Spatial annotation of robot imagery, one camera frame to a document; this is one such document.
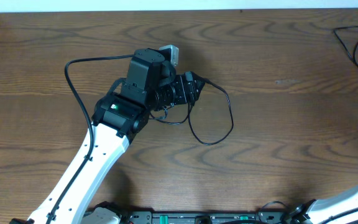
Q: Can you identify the black usb cable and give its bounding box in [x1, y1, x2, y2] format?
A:
[333, 25, 358, 75]
[149, 77, 234, 146]

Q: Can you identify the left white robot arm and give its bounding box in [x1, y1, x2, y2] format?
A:
[24, 45, 204, 224]

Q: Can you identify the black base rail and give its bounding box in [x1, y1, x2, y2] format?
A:
[82, 201, 358, 224]

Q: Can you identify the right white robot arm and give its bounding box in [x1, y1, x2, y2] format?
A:
[284, 186, 358, 224]

